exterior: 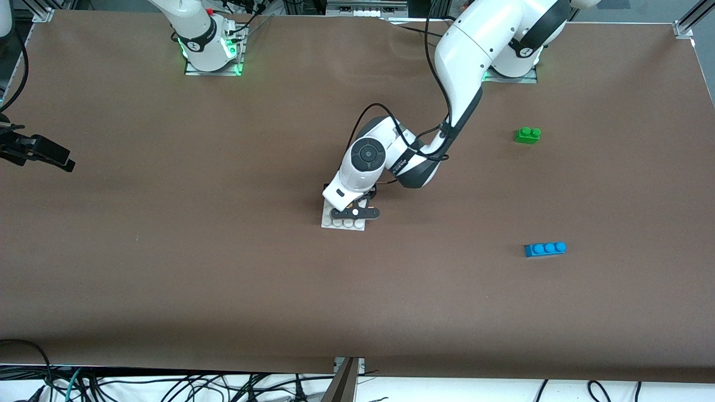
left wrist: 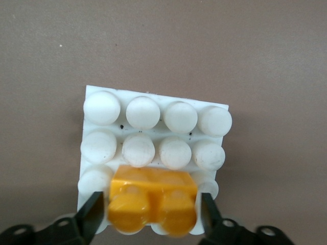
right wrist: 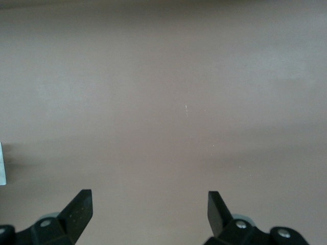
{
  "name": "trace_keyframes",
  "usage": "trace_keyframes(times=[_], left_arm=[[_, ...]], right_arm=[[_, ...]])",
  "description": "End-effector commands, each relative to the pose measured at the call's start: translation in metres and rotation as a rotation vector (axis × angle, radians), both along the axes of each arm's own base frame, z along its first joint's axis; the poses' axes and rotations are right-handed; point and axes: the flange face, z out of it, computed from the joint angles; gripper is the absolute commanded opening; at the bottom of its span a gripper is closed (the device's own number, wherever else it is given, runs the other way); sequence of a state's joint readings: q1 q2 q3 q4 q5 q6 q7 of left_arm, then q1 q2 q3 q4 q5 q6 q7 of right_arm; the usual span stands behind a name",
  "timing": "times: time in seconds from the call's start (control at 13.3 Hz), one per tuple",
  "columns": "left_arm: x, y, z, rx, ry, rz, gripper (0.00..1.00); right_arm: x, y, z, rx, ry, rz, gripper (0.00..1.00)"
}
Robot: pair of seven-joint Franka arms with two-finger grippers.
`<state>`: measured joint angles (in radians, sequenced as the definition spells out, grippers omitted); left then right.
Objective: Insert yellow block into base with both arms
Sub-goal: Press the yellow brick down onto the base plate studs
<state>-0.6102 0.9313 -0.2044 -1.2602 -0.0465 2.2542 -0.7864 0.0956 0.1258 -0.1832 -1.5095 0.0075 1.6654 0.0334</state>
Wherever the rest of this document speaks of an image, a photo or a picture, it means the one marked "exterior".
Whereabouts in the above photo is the white studded base plate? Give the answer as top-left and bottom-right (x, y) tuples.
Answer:
(321, 197), (369, 232)

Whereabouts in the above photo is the blue three-stud block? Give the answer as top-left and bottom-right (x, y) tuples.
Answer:
(524, 241), (568, 259)

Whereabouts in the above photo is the brown table cover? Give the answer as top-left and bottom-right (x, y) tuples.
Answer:
(0, 10), (715, 383)

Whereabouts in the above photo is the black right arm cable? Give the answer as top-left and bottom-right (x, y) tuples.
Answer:
(0, 28), (28, 111)

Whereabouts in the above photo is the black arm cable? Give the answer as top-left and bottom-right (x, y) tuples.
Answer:
(0, 28), (28, 111)
(346, 0), (456, 162)

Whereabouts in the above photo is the aluminium frame profile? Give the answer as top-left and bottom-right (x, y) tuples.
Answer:
(673, 0), (715, 40)
(31, 0), (56, 23)

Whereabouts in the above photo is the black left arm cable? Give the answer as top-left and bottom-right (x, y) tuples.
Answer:
(346, 0), (456, 162)

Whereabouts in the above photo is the black looped floor cable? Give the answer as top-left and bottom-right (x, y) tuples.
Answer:
(0, 339), (54, 402)

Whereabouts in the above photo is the teal cable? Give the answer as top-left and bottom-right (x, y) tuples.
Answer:
(63, 367), (83, 402)

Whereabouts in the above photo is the tangled black cable bundle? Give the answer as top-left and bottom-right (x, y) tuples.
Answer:
(78, 371), (336, 402)

